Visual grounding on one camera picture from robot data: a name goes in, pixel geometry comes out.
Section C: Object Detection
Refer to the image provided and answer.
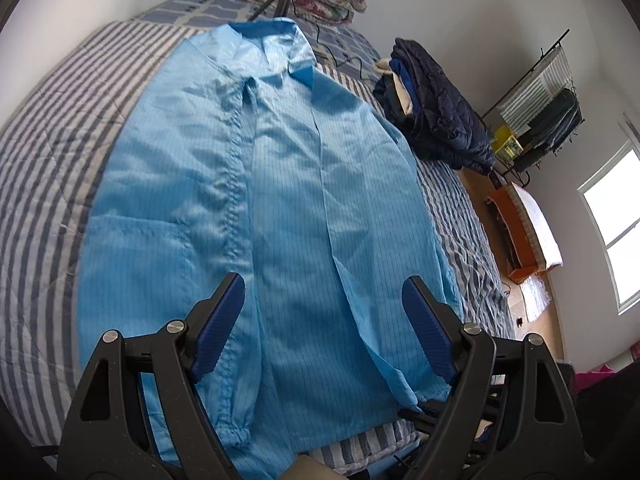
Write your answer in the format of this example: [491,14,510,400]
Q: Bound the light blue work jacket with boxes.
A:
[77,20,460,479]

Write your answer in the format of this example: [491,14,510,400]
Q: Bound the blue white striped quilt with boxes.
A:
[1,20,515,474]

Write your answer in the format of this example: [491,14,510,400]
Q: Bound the black cable on bed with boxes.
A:
[299,14,381,84]

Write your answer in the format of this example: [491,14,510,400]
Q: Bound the blue checkered bed sheet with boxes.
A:
[136,0,381,88]

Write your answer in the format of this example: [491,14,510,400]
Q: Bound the dark clothes on rack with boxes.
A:
[521,88,582,152]

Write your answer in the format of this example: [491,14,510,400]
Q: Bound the window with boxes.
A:
[578,115,639,313]

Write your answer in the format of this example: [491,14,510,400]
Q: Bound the black tripod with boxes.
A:
[247,0,293,22]

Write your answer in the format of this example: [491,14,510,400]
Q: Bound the yellow crate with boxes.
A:
[491,125,524,164]

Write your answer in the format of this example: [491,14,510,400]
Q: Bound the orange box with white cover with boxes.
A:
[487,183,563,284]

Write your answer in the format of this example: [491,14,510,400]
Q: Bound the black clothes rack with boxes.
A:
[480,39,584,188]

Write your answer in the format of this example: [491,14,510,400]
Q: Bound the dark navy folded jacket pile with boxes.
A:
[373,38,495,176]

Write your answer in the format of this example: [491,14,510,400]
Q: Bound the pink cloth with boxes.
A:
[575,364,616,392]

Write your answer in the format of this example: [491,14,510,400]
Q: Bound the striped cloth on rack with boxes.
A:
[496,44,574,136]

